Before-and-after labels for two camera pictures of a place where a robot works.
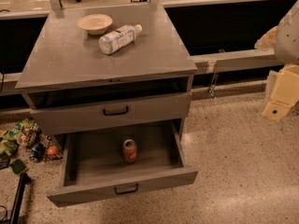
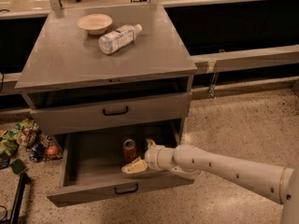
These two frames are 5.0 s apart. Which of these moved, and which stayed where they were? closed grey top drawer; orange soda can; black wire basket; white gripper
Moved: white gripper
Stayed: orange soda can; black wire basket; closed grey top drawer
